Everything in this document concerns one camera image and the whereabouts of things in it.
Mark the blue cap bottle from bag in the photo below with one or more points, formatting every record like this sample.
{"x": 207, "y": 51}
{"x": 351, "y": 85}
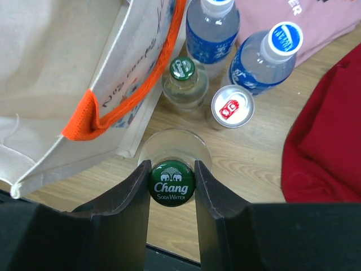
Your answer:
{"x": 266, "y": 58}

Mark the red top can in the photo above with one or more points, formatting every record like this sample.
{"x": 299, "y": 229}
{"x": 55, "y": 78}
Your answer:
{"x": 232, "y": 106}

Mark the beige canvas bag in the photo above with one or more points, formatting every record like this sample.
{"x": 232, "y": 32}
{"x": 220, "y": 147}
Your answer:
{"x": 79, "y": 83}

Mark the blue cap bottle on table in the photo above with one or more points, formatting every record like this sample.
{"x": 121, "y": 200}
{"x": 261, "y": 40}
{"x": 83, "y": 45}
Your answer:
{"x": 211, "y": 31}

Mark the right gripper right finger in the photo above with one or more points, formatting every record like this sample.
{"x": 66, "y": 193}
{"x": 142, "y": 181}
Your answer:
{"x": 218, "y": 211}

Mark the red cloth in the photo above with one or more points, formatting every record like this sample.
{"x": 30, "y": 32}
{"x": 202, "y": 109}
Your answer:
{"x": 321, "y": 155}

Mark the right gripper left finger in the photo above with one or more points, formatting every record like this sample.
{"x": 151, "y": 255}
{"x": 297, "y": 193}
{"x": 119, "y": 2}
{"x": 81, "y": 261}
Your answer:
{"x": 118, "y": 224}

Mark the green cap glass bottle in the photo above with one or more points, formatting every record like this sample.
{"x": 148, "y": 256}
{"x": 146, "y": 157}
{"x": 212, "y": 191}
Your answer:
{"x": 185, "y": 84}
{"x": 172, "y": 153}

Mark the pink printed t-shirt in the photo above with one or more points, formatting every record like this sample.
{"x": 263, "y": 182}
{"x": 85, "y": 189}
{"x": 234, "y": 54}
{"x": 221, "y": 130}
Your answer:
{"x": 321, "y": 21}

